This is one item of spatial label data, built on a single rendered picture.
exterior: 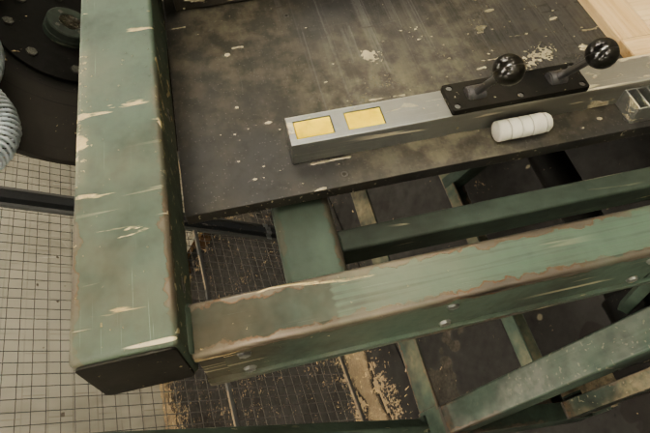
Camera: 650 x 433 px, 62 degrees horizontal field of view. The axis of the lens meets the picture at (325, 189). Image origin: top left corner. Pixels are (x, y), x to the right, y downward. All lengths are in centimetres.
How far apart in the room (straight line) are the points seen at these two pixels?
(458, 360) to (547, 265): 204
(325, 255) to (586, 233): 31
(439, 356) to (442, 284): 215
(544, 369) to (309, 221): 90
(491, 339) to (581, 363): 115
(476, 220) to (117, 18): 57
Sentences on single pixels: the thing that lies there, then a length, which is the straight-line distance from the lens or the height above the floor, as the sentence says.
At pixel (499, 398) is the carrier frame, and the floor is 79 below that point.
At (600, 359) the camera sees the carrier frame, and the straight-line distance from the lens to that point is 141.
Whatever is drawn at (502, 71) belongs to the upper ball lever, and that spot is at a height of 154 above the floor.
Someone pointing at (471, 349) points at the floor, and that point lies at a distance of 261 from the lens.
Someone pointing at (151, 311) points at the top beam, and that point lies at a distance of 55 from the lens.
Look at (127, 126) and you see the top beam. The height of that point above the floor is 187.
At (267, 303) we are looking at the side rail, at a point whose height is 174.
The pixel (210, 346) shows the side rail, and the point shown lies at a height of 179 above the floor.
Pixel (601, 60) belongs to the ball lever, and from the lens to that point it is 73.
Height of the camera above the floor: 204
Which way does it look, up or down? 35 degrees down
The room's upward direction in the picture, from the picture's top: 78 degrees counter-clockwise
